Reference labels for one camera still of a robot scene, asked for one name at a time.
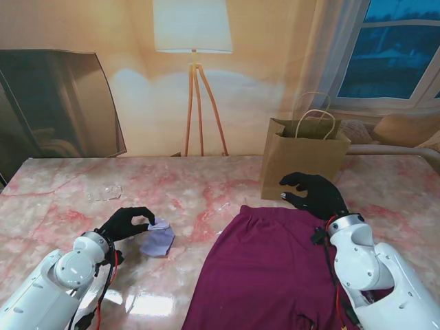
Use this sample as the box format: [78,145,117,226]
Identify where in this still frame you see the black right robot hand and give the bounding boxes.
[278,172,349,221]

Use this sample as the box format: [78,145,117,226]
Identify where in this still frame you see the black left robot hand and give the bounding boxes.
[94,206,156,243]

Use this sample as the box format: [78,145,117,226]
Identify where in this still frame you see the lavender sock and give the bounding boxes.
[140,217,175,259]

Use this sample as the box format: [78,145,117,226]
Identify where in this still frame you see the kraft paper bag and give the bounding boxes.
[260,91,351,203]

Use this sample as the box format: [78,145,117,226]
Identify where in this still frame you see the maroon shorts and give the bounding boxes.
[181,203,396,330]

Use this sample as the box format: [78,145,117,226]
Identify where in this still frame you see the knitted beige pillow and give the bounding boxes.
[338,120,375,144]

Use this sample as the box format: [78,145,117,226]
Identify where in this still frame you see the smooth beige cushion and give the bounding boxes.
[373,113,440,147]

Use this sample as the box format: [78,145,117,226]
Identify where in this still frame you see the dark framed mirror panel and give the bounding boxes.
[0,49,127,159]

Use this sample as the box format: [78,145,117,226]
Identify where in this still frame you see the sheer beige curtain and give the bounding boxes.
[280,0,372,114]

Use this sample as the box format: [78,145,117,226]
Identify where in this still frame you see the white framed window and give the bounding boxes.
[335,0,440,102]

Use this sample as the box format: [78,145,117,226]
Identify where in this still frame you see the white shade tripod floor lamp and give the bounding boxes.
[152,0,234,157]

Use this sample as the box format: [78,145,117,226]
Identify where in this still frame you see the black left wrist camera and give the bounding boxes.
[93,250,125,276]

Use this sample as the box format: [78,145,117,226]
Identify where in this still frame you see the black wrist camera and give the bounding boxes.
[93,250,125,276]
[310,226,329,247]

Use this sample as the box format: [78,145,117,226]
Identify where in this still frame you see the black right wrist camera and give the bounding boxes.
[310,226,329,247]

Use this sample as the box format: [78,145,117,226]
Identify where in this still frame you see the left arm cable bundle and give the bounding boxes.
[70,240,124,330]

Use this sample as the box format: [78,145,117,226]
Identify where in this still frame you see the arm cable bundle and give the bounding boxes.
[322,240,362,330]
[70,240,124,330]

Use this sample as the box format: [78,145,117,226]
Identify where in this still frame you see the beige sofa frame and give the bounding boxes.
[345,143,440,164]

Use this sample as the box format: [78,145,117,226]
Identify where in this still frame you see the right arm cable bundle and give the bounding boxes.
[322,240,362,330]

